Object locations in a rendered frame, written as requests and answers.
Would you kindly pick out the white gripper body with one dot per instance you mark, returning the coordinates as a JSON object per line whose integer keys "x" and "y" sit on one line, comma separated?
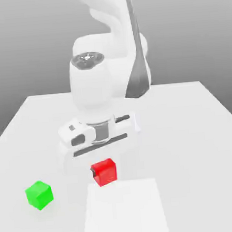
{"x": 103, "y": 148}

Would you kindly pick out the small green cube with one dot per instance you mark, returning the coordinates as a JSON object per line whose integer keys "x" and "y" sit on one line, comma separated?
{"x": 38, "y": 195}

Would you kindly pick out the small red cube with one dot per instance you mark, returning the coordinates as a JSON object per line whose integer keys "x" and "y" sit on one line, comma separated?
{"x": 105, "y": 171}

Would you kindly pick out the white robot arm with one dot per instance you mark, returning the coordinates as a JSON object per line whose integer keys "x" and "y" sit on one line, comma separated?
{"x": 91, "y": 86}

